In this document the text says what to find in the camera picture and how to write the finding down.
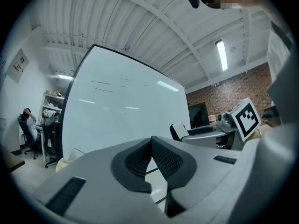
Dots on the whiteboard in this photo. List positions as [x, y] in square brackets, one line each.
[121, 115]

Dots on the person's white shirt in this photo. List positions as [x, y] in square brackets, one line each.
[280, 55]

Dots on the long ceiling lamp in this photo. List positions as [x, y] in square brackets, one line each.
[222, 55]

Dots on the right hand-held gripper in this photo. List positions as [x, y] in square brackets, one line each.
[245, 120]

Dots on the brown wooden table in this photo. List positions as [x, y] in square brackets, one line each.
[11, 162]

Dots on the black office chair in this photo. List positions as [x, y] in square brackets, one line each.
[29, 139]
[51, 143]

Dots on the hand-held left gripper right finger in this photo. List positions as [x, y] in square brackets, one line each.
[203, 167]

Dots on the cream storage box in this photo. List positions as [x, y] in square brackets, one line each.
[67, 160]

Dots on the white patterned bag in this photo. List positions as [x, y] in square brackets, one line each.
[48, 115]

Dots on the white whiteboard eraser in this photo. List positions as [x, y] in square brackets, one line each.
[179, 130]

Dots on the person's left forearm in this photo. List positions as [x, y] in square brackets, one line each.
[261, 132]

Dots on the black chest harness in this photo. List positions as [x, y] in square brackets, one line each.
[281, 32]

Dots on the person's right hand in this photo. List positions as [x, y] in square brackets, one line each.
[223, 143]

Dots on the black wall screen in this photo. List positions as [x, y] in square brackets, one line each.
[198, 114]

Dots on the white storage shelf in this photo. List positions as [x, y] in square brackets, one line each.
[52, 101]

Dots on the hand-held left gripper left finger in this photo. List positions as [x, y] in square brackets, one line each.
[93, 183]

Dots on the wooden desk with white legs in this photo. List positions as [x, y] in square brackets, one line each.
[43, 141]

